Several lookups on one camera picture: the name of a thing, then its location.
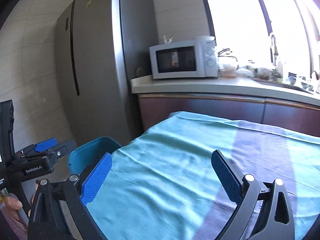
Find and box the teal plastic trash bin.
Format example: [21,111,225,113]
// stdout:
[68,137,122,175]

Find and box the kitchen counter with cabinets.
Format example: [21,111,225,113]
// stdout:
[130,76,319,137]

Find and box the left hand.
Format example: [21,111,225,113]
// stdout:
[1,189,31,239]

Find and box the teal tablecloth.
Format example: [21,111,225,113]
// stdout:
[87,112,319,239]

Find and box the glass teapot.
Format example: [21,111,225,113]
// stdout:
[217,48,239,77]

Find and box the grey refrigerator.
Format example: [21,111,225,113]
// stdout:
[55,0,158,145]

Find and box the white microwave oven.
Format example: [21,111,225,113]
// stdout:
[149,36,220,79]

